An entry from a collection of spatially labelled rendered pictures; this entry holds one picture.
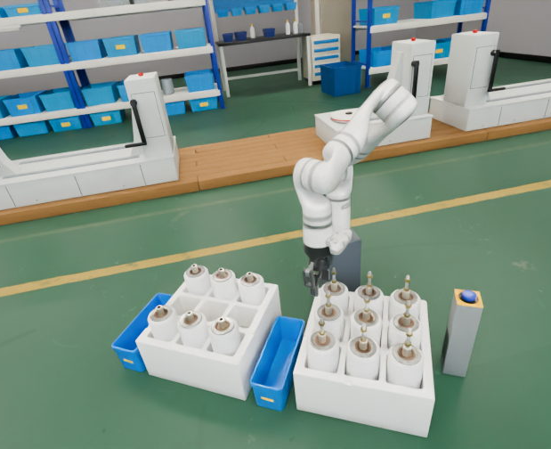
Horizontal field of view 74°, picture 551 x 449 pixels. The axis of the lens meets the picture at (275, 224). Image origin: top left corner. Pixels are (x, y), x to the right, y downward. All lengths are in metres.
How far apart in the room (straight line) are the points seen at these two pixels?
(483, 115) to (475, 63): 0.42
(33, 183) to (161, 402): 2.02
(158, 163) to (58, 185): 0.71
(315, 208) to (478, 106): 2.86
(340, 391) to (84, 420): 0.85
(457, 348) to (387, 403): 0.31
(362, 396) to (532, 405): 0.54
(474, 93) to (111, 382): 3.22
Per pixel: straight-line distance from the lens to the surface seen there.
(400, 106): 0.98
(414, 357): 1.13
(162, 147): 2.83
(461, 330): 1.29
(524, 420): 1.42
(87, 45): 5.44
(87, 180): 2.93
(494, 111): 3.65
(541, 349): 1.64
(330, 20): 7.18
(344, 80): 5.40
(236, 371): 1.24
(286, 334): 1.46
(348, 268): 1.53
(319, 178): 0.78
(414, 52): 3.17
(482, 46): 3.50
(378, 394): 1.16
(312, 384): 1.18
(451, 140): 3.37
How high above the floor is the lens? 1.11
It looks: 30 degrees down
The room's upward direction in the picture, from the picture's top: 6 degrees counter-clockwise
